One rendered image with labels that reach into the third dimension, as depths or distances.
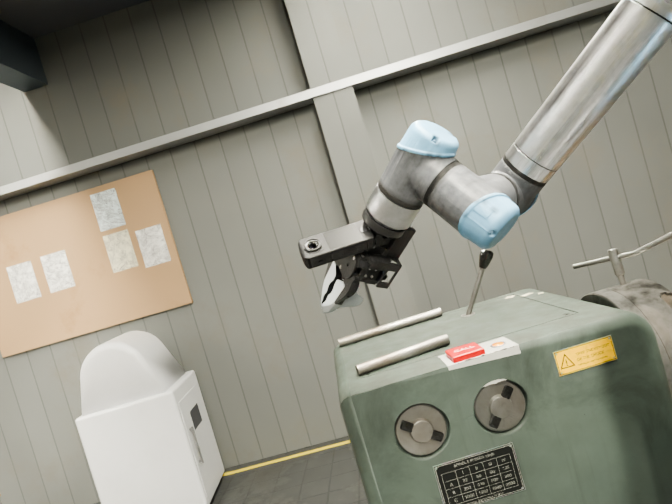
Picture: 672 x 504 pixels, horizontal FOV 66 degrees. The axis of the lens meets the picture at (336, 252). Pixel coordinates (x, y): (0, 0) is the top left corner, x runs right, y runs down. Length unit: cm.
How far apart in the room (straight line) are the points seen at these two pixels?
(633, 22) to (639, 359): 60
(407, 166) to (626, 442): 67
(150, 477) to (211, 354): 100
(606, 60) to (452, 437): 65
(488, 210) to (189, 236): 363
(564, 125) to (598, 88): 6
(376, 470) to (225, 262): 326
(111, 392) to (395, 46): 315
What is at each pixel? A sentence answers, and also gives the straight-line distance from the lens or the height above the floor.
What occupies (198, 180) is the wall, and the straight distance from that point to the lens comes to 419.
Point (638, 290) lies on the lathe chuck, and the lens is 133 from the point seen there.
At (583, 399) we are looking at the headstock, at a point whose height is 113.
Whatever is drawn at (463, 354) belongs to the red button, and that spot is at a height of 127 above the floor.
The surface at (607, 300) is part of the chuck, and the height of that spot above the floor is 123.
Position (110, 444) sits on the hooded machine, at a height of 65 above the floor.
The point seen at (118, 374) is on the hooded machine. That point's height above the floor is 106.
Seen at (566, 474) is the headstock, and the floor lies 100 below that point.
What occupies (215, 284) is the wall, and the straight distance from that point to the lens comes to 416.
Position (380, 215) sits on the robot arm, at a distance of 76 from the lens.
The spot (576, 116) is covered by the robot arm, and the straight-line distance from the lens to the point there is 78.
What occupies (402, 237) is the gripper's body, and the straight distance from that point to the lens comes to 82.
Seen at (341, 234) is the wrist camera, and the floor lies 154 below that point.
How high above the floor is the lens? 154
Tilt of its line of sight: 2 degrees down
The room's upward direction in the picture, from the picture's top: 16 degrees counter-clockwise
